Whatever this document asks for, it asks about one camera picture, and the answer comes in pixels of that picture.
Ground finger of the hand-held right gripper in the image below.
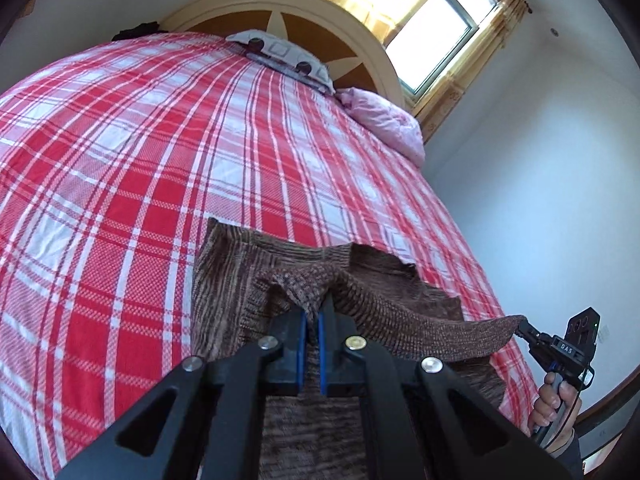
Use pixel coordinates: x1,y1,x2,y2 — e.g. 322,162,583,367
515,321,545,356

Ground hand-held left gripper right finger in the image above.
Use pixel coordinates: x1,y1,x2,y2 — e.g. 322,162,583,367
316,296,576,480

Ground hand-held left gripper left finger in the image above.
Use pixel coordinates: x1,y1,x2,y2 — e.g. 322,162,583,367
52,307,308,480

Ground brown knitted sun-pattern sweater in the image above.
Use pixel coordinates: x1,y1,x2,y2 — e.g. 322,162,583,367
191,217,528,480

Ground person's right forearm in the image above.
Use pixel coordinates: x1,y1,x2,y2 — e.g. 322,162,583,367
545,427,585,480

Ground person's right hand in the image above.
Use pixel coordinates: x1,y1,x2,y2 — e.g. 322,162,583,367
529,370,583,441

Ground pink pillow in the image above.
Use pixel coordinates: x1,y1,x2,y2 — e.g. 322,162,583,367
335,86,426,168

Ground bed with red plaid sheet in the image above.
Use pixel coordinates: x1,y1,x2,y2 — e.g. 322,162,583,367
0,30,526,480

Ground narrow yellow curtain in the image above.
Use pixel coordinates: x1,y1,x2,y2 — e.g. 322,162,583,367
410,0,530,146

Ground white patterned pillow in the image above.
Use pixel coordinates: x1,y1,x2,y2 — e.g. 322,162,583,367
226,28,336,95

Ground cream and brown wooden headboard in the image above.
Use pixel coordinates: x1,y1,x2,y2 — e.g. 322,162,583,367
160,0,406,108

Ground window behind headboard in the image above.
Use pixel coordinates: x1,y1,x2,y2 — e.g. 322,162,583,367
385,0,503,96

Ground dark cloth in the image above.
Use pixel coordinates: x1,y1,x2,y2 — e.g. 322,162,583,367
111,21,163,42

